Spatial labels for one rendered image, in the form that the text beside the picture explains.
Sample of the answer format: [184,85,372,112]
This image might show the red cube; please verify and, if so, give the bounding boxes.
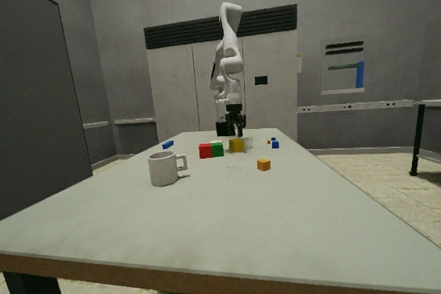
[199,143,212,159]

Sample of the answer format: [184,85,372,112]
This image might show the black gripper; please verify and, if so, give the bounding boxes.
[225,104,246,138]

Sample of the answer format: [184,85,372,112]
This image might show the green cube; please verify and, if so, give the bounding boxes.
[210,142,224,158]

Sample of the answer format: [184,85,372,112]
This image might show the grey mug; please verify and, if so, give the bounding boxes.
[148,151,188,187]

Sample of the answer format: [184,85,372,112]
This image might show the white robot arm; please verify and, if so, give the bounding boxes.
[209,2,244,123]

